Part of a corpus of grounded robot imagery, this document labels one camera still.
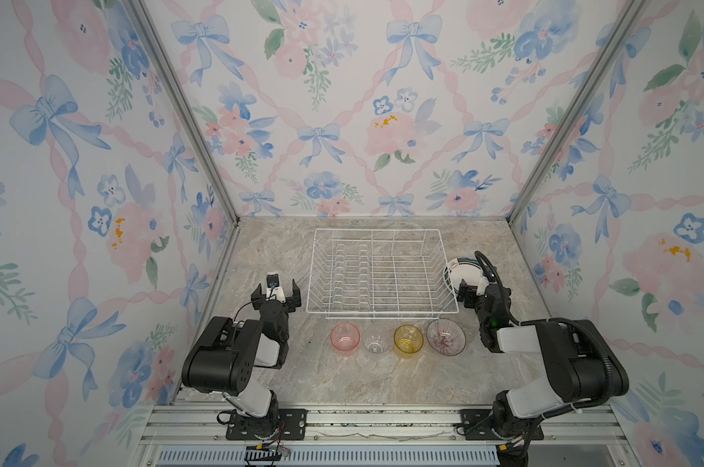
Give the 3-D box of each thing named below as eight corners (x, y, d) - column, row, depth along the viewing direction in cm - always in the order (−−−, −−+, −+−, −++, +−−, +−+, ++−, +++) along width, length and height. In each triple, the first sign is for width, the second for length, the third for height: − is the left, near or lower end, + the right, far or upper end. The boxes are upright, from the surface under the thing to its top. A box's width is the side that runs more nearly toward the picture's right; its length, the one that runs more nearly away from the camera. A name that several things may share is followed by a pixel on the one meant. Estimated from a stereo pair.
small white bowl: (429, 357, 87) (432, 352, 83) (424, 324, 93) (426, 318, 89) (464, 357, 87) (469, 352, 83) (456, 324, 93) (461, 318, 90)
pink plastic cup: (332, 356, 87) (330, 346, 81) (333, 333, 92) (331, 322, 85) (359, 356, 87) (360, 346, 81) (359, 333, 92) (360, 322, 85)
